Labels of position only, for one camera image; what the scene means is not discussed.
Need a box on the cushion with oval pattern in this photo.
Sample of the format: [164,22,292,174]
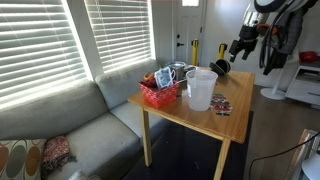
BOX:
[0,139,48,180]

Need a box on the yellow post with black band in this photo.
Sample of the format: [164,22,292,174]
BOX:
[217,43,229,61]
[190,38,200,67]

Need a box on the red object on cabinet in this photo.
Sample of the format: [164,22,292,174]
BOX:
[298,50,320,63]

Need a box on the light wooden board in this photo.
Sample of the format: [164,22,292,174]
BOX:
[284,128,320,180]

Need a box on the dark hanging jacket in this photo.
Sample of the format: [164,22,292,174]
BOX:
[262,8,306,76]

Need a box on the red patterned fringed scarf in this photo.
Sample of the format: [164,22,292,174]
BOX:
[40,134,78,178]

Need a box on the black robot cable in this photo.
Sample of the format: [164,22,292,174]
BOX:
[259,3,288,73]

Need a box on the white packaged face mask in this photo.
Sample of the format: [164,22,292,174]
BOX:
[154,66,177,90]

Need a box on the light wooden table leg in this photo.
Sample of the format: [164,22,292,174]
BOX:
[213,138,232,180]
[139,107,153,168]

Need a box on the red woven basket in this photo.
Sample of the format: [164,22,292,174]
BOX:
[138,79,180,110]

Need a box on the red green patterned cloth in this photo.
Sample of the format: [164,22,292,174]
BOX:
[209,93,234,117]

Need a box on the white cabinet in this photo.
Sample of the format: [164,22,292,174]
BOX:
[285,61,320,109]

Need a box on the wide white window blind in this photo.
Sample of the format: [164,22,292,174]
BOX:
[0,0,89,110]

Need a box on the black floor cable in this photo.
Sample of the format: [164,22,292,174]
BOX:
[248,130,320,180]

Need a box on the black wrist camera orange strap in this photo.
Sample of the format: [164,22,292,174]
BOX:
[256,23,278,37]

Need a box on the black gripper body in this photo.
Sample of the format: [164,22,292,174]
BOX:
[233,25,260,52]

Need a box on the white round object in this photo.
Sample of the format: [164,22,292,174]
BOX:
[301,152,320,180]

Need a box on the white coat stand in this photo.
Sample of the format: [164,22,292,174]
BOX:
[259,66,287,101]

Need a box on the white door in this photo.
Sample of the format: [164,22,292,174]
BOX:
[173,0,206,66]

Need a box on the narrow white window blind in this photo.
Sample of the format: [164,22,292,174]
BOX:
[83,0,156,73]

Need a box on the grey fabric sofa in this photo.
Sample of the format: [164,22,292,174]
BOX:
[0,59,174,180]

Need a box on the silver metal cup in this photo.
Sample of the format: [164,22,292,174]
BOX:
[167,61,187,82]

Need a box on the translucent white plastic cup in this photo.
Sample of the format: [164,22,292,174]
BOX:
[185,69,219,112]

